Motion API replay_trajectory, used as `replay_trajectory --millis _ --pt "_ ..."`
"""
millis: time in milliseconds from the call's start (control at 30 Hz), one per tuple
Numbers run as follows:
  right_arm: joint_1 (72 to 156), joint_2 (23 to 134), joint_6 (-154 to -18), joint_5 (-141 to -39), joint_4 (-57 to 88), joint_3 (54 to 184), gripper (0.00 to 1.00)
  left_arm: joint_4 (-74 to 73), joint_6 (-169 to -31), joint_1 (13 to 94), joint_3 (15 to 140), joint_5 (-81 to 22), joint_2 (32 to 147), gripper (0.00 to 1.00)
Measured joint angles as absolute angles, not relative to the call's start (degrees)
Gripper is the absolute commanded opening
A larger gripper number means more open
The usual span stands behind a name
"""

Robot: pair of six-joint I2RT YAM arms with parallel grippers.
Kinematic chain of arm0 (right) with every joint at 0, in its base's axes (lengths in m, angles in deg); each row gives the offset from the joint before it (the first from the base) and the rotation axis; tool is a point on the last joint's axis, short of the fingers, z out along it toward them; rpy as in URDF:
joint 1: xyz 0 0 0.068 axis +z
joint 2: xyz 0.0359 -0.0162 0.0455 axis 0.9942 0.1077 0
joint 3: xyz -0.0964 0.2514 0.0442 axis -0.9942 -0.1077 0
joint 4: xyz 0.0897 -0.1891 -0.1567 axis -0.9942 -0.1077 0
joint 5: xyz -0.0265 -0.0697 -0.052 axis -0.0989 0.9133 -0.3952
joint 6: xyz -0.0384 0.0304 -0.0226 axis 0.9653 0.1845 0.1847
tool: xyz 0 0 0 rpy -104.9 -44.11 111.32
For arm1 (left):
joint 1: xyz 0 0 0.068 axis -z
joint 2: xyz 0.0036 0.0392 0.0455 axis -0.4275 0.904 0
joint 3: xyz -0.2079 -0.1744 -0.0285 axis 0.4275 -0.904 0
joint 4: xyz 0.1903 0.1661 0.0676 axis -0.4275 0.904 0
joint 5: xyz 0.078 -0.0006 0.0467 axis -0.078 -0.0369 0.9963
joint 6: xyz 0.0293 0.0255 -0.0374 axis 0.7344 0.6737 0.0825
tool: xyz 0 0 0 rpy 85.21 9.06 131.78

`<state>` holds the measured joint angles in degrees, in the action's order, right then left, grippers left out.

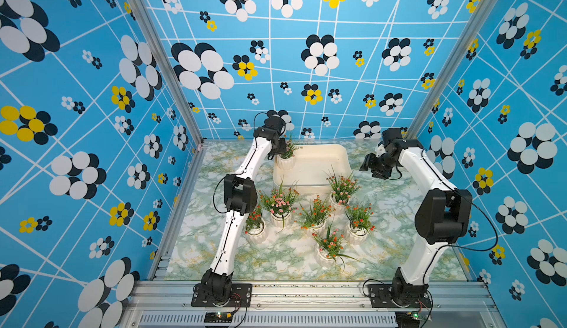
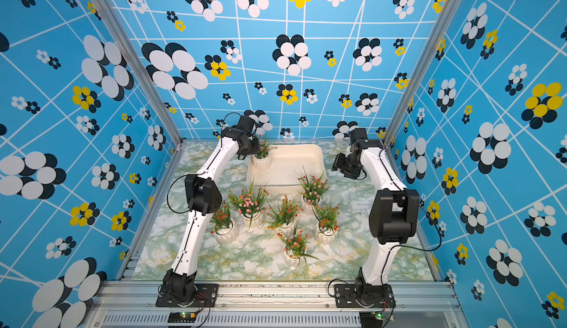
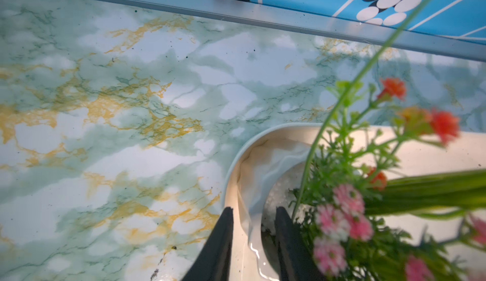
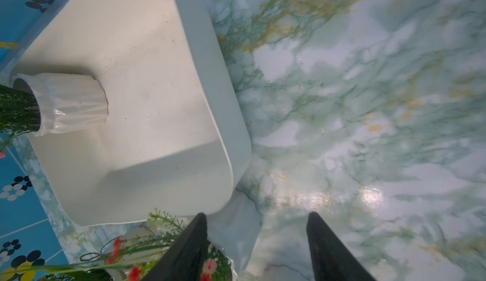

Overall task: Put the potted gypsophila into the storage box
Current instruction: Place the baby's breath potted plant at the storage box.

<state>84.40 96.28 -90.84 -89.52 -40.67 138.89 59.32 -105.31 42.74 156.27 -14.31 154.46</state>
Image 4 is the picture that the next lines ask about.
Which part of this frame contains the potted plant red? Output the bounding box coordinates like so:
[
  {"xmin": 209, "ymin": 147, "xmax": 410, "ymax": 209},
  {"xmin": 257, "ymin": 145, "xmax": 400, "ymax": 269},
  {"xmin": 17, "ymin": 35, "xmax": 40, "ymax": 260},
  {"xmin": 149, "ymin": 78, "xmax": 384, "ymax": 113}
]
[{"xmin": 33, "ymin": 189, "xmax": 263, "ymax": 281}]

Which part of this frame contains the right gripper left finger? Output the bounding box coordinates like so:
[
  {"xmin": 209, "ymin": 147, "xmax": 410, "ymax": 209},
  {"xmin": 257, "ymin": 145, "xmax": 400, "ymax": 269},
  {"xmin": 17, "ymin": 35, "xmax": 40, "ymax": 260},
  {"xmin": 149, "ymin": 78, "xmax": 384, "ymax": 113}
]
[{"xmin": 143, "ymin": 213, "xmax": 208, "ymax": 281}]

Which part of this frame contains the white plastic storage box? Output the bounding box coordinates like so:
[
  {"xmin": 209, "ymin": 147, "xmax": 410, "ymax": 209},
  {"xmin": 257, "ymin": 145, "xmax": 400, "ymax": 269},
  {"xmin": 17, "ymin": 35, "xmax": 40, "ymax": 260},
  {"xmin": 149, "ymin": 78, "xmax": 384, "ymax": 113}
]
[{"xmin": 1, "ymin": 0, "xmax": 251, "ymax": 226}]

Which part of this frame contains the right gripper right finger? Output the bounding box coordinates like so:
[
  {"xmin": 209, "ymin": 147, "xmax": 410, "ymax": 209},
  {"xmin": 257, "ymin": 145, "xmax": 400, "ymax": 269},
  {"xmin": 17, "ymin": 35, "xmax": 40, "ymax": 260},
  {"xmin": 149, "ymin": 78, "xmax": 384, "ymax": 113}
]
[{"xmin": 306, "ymin": 211, "xmax": 375, "ymax": 281}]

